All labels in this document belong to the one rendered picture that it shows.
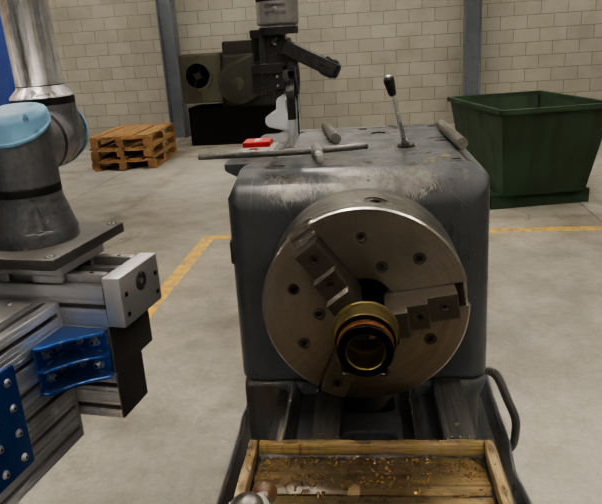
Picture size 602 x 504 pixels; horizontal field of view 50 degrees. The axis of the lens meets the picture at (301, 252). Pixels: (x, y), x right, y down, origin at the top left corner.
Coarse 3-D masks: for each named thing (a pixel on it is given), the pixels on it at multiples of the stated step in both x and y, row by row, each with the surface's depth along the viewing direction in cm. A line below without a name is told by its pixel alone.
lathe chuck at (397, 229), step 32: (320, 224) 93; (352, 224) 93; (384, 224) 92; (416, 224) 92; (288, 256) 95; (352, 256) 94; (384, 256) 94; (416, 256) 94; (448, 256) 93; (288, 288) 97; (416, 288) 95; (288, 320) 99; (320, 320) 98; (448, 320) 96; (288, 352) 101; (320, 352) 100; (416, 352) 99; (448, 352) 98; (352, 384) 101; (384, 384) 101; (416, 384) 100
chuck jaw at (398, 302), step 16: (432, 288) 94; (448, 288) 93; (384, 304) 92; (400, 304) 91; (416, 304) 90; (432, 304) 92; (448, 304) 91; (464, 304) 96; (400, 320) 88; (416, 320) 91; (432, 320) 92; (400, 336) 89
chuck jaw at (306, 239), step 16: (304, 240) 94; (320, 240) 93; (304, 256) 91; (320, 256) 91; (336, 256) 95; (320, 272) 91; (336, 272) 89; (320, 288) 90; (336, 288) 90; (352, 288) 91; (336, 304) 89
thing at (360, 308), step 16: (352, 304) 88; (368, 304) 87; (336, 320) 89; (352, 320) 85; (368, 320) 84; (384, 320) 85; (336, 336) 86; (352, 336) 83; (384, 336) 82; (352, 352) 89; (368, 352) 90; (384, 352) 84; (352, 368) 84; (368, 368) 84; (384, 368) 84
